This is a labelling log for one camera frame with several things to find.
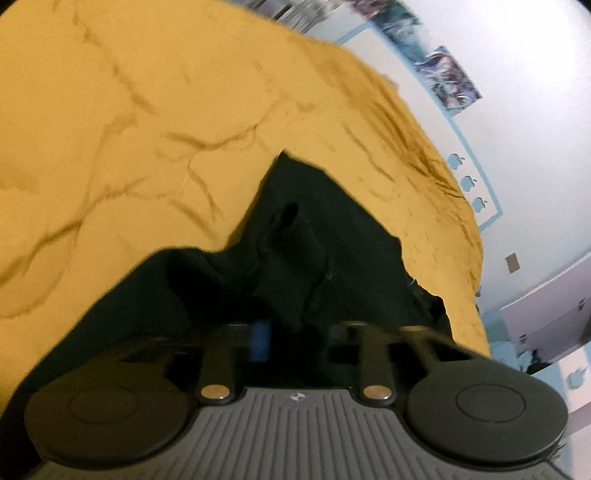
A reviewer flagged wall poster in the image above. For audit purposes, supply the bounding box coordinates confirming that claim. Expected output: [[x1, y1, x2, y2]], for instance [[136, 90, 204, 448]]
[[416, 45, 483, 117], [256, 0, 317, 34], [344, 0, 419, 58]]

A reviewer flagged dark clothes pile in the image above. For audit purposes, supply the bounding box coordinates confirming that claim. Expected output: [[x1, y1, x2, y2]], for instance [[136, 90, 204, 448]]
[[519, 348, 555, 374]]

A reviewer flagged yellow bed blanket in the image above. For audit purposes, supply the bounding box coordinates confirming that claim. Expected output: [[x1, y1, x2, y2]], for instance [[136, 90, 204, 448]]
[[0, 0, 493, 416]]

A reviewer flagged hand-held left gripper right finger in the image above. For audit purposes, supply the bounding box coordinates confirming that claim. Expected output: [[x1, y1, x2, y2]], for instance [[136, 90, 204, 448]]
[[325, 320, 463, 408]]

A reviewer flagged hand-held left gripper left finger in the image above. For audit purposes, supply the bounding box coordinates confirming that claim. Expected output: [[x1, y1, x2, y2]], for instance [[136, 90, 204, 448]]
[[158, 320, 274, 408]]

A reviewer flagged blue white storage cabinet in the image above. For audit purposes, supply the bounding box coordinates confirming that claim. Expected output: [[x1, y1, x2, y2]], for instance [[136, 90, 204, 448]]
[[499, 265, 591, 416]]

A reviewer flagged black garment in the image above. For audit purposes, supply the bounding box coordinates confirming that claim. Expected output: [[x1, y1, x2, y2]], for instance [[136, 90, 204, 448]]
[[0, 150, 457, 418]]

